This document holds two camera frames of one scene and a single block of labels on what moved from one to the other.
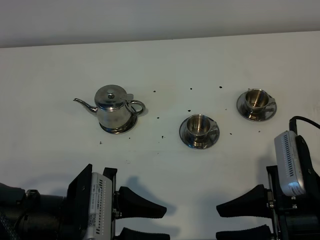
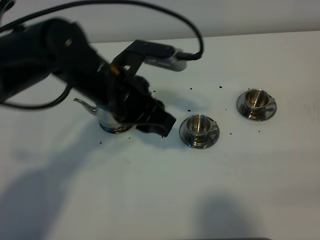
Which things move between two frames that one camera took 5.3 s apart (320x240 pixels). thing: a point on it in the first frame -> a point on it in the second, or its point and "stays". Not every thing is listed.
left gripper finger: [128, 234] -> [149, 128]
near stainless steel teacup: [198, 126] stays
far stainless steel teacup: [257, 101] stays
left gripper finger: [127, 203] -> [163, 123]
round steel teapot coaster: [132, 124] stays
